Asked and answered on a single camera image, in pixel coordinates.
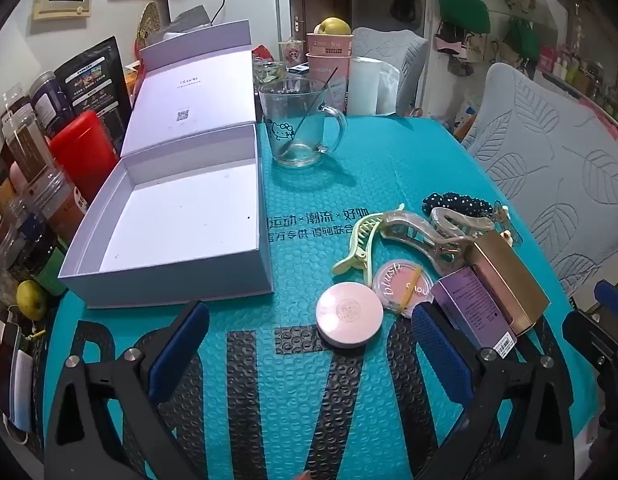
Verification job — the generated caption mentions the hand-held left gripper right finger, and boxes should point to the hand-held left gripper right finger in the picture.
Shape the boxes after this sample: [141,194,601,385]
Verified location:
[411,303,576,480]

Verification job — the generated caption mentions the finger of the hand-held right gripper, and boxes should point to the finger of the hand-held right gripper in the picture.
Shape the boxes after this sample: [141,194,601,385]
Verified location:
[593,280,618,323]
[562,310,618,431]

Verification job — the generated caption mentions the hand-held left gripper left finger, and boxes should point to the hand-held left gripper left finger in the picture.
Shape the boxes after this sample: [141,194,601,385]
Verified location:
[43,300,215,480]

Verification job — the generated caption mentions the purple cosmetic box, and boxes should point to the purple cosmetic box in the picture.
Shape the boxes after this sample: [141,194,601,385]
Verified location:
[430,266,519,361]

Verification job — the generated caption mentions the clear blush compact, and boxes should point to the clear blush compact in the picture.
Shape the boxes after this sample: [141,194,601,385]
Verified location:
[373,258,434,319]

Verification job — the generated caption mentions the pink round compact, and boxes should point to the pink round compact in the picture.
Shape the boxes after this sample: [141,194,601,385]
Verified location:
[316,282,383,349]

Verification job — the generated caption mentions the gold cosmetic box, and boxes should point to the gold cosmetic box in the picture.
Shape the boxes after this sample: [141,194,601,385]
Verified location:
[463,244,551,337]

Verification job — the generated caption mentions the white gift box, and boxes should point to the white gift box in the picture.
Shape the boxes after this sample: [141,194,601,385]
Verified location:
[58,20,276,309]

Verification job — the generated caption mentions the marbled beige hair claw clip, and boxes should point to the marbled beige hair claw clip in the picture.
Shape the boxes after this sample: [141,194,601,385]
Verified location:
[380,206,496,265]

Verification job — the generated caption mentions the pale yellow hair claw clip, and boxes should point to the pale yellow hair claw clip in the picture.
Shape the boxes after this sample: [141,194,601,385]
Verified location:
[331,203,406,276]

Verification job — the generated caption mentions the small gold hair clip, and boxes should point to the small gold hair clip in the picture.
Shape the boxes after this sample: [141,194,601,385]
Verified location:
[492,200,522,247]

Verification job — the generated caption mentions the black polka-dot hair scrunchie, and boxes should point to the black polka-dot hair scrunchie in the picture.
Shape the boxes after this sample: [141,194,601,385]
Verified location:
[421,191,494,221]

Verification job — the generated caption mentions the black-lid jar green label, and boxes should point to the black-lid jar green label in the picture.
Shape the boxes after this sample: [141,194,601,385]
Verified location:
[36,245,68,297]

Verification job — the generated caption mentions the yellow-green fruit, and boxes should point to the yellow-green fruit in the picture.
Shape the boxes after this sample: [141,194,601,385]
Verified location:
[16,280,50,322]

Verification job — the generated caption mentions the white face mask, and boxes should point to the white face mask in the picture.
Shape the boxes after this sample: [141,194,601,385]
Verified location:
[5,349,36,447]

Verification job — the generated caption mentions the grey leaf-pattern chair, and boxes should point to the grey leaf-pattern chair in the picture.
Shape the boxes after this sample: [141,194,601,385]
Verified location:
[461,62,618,286]
[351,27,430,116]

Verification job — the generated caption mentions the dark blue jar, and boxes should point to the dark blue jar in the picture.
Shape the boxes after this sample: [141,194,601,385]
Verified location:
[9,210,57,273]

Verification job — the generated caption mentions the clear jar reddish powder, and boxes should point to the clear jar reddish powder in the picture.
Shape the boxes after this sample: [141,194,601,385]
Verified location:
[19,167,90,243]

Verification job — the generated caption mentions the teal bubble mat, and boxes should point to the teal bubble mat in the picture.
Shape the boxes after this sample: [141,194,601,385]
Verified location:
[41,112,602,480]

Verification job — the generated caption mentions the red canister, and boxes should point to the red canister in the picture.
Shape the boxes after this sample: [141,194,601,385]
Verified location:
[49,110,120,206]

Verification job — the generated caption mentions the shelf of bottles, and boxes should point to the shelf of bottles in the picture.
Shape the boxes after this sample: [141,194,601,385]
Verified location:
[536,5,618,141]

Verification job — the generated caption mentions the printed plastic bag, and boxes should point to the printed plastic bag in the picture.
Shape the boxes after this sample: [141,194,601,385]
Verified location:
[454,105,482,136]

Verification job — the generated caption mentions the pink bottle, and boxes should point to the pink bottle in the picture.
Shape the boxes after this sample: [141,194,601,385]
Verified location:
[8,161,30,196]

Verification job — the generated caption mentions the clear jar brown label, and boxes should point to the clear jar brown label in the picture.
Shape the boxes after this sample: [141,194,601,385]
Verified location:
[3,115,57,187]

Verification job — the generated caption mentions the glass mug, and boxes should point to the glass mug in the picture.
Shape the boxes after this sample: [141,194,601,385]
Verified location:
[258,78,349,168]

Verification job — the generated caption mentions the green tote bag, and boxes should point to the green tote bag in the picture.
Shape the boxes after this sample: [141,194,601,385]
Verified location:
[435,0,491,33]
[506,17,540,61]

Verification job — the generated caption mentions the black foil pouch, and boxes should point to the black foil pouch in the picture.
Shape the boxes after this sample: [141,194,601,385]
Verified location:
[54,36,134,131]

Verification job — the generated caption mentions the white paper towel roll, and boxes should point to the white paper towel roll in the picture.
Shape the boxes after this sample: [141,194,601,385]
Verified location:
[348,56,399,116]

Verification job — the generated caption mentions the clear jar dark contents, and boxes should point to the clear jar dark contents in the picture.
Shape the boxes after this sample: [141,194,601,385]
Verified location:
[30,72,72,136]

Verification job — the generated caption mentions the metal stirring spoon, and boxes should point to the metal stirring spoon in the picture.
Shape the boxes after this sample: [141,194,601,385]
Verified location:
[284,66,338,157]

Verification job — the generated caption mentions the pink paper cup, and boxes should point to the pink paper cup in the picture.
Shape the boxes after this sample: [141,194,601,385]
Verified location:
[305,52,351,113]
[305,32,355,58]

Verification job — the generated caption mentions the clear jar brown herb slices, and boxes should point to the clear jar brown herb slices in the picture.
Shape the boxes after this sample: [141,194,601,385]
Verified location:
[0,91,37,128]

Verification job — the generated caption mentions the pink patterned tote bag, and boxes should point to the pink patterned tote bag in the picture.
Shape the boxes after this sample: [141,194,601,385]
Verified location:
[434,20,472,56]

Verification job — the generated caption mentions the small cartoon glass cup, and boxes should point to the small cartoon glass cup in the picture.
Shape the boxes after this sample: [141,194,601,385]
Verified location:
[279,39,306,68]

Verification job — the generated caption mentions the round woven fan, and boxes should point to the round woven fan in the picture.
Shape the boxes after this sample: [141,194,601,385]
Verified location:
[137,1,162,51]

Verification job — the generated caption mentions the yellow apple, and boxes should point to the yellow apple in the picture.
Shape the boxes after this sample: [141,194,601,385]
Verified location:
[314,17,351,36]

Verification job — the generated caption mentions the white fridge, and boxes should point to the white fridge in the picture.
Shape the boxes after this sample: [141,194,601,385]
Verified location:
[168,0,291,56]

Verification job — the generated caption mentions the black power cable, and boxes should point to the black power cable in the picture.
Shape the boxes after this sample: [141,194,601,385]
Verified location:
[209,0,235,26]

